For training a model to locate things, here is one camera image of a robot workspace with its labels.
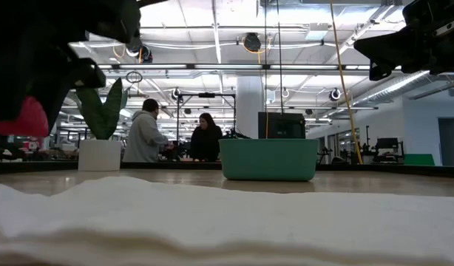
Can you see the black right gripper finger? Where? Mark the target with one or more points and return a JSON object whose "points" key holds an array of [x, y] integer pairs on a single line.
{"points": [[386, 54], [389, 41]]}

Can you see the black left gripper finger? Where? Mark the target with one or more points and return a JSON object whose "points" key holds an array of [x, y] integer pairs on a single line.
{"points": [[56, 107], [1, 109]]}

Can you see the red toy strawberry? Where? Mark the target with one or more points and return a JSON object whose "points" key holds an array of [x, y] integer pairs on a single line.
{"points": [[25, 120]]}

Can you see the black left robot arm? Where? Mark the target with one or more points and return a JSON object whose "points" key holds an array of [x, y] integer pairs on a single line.
{"points": [[46, 18]]}

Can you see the green plant in white pot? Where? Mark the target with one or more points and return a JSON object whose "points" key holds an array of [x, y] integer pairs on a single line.
{"points": [[99, 151]]}

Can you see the person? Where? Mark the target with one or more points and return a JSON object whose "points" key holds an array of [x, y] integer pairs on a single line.
{"points": [[143, 136], [206, 142]]}

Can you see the green board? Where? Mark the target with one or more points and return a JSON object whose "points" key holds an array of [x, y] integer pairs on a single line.
{"points": [[419, 159]]}

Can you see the teal plastic tub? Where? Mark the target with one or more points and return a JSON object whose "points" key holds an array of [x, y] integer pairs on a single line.
{"points": [[267, 159]]}

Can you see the white folded towel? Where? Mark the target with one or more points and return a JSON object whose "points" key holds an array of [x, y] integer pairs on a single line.
{"points": [[227, 221]]}

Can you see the black background rig frame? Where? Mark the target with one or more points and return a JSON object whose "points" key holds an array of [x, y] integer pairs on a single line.
{"points": [[206, 95]]}

